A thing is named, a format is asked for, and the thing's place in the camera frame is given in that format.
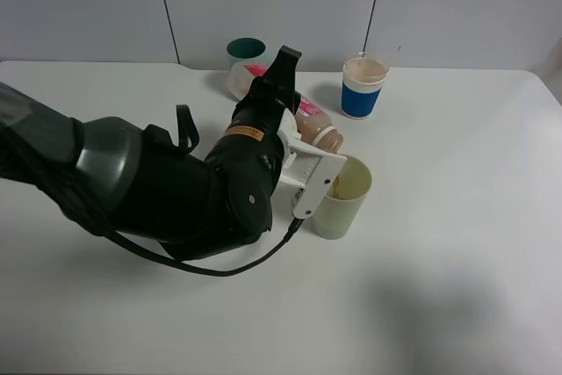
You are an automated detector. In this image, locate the pale green plastic cup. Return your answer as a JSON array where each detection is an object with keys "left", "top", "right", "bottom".
[{"left": 312, "top": 155, "right": 372, "bottom": 240}]

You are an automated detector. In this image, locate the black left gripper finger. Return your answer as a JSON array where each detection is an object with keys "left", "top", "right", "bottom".
[{"left": 263, "top": 46, "right": 302, "bottom": 105}]

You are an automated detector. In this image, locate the teal plastic cup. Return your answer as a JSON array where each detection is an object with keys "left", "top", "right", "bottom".
[{"left": 226, "top": 37, "right": 266, "bottom": 68}]

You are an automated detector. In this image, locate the blue and white paper cup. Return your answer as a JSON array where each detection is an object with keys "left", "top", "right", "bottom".
[{"left": 341, "top": 56, "right": 389, "bottom": 119}]

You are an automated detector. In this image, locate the clear plastic drink bottle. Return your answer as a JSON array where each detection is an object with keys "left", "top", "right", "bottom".
[{"left": 227, "top": 61, "right": 343, "bottom": 154}]

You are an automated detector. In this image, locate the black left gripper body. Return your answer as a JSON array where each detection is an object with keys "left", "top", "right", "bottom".
[{"left": 229, "top": 76, "right": 298, "bottom": 133}]

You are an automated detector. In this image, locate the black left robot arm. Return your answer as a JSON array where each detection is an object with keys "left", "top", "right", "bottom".
[{"left": 1, "top": 47, "right": 300, "bottom": 262}]

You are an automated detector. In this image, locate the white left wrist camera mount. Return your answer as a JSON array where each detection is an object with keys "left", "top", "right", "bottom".
[{"left": 277, "top": 109, "right": 347, "bottom": 220}]

